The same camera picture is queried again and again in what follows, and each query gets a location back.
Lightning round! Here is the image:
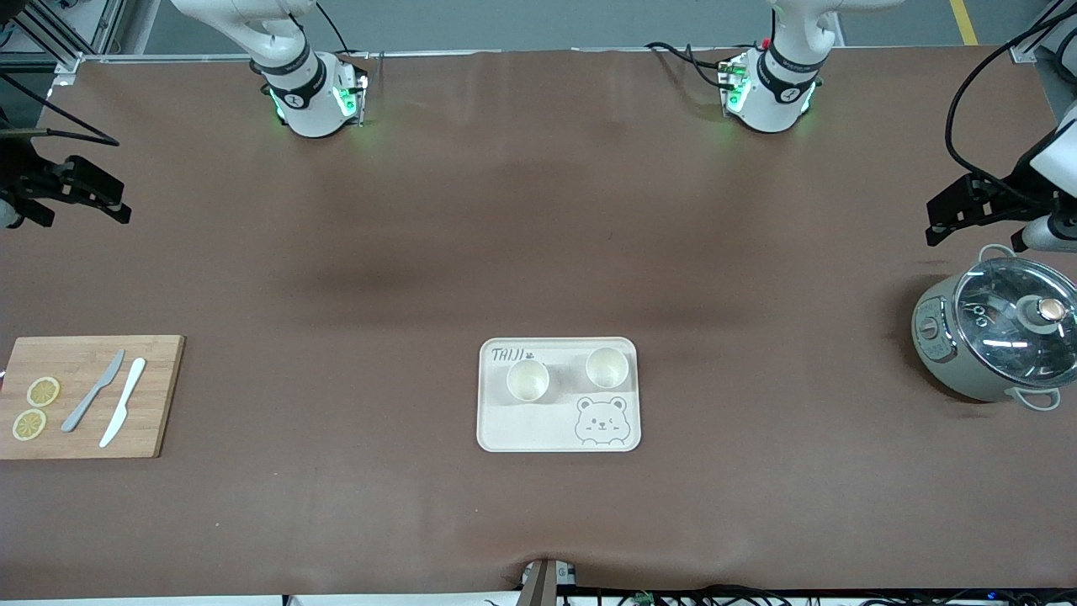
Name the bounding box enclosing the white IKEA cup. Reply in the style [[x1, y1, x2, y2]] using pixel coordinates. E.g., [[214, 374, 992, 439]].
[[585, 346, 631, 391], [506, 359, 551, 404]]

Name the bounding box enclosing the beige bear print tray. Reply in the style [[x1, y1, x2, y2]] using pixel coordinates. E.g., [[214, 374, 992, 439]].
[[476, 337, 642, 454]]

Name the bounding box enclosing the glass pot lid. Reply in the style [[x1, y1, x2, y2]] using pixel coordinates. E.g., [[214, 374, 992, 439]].
[[953, 257, 1077, 390]]

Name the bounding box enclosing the bamboo cutting board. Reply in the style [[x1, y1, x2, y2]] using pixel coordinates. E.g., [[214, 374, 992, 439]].
[[0, 335, 186, 460]]

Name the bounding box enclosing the grey-green electric cooking pot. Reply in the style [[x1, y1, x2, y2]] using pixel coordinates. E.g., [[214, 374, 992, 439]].
[[911, 244, 1077, 412]]

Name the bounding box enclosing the grey plastic knife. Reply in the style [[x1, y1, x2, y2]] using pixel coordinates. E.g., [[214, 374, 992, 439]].
[[61, 349, 126, 433]]

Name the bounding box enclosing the white plastic knife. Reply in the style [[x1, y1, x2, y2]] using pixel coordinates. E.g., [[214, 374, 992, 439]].
[[98, 357, 147, 449]]

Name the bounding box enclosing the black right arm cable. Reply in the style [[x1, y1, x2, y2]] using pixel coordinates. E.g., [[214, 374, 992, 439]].
[[0, 72, 121, 149]]

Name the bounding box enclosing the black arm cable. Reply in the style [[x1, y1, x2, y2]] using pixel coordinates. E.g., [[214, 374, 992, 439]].
[[0, 72, 121, 149], [944, 0, 1077, 211]]

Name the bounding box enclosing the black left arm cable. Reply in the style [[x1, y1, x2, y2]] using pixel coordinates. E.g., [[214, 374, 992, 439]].
[[944, 0, 1077, 211]]

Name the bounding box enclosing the aluminium frame profile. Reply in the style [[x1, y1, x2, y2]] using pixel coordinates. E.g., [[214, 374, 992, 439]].
[[1005, 0, 1077, 64], [0, 0, 127, 85]]

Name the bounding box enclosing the black right base cable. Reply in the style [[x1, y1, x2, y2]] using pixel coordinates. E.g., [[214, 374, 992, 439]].
[[316, 0, 352, 56]]

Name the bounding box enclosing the black base cable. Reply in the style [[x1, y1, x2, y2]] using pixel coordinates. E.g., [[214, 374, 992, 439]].
[[646, 40, 729, 89], [316, 0, 352, 56]]

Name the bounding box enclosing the black left base cable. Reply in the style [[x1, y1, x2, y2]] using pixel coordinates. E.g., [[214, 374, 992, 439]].
[[646, 40, 729, 89]]

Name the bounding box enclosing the metal table clamp mount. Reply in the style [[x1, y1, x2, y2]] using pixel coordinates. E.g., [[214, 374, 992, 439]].
[[515, 558, 580, 606]]

